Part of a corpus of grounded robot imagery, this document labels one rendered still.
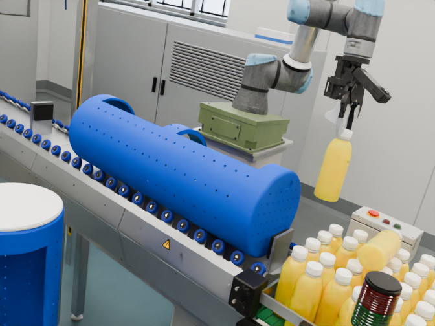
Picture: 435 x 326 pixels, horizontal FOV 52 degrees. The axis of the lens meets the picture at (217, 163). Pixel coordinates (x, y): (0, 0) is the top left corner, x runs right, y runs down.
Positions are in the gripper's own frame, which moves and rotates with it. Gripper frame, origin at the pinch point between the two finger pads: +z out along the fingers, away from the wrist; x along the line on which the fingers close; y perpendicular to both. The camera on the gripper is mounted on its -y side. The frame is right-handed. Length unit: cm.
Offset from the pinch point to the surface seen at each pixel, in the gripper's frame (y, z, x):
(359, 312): -30, 25, 40
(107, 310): 119, 129, -22
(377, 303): -33, 22, 40
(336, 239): -2.8, 31.3, -5.7
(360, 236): -8.4, 28.8, -9.1
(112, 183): 76, 38, 18
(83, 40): 157, -9, -13
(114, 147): 71, 23, 22
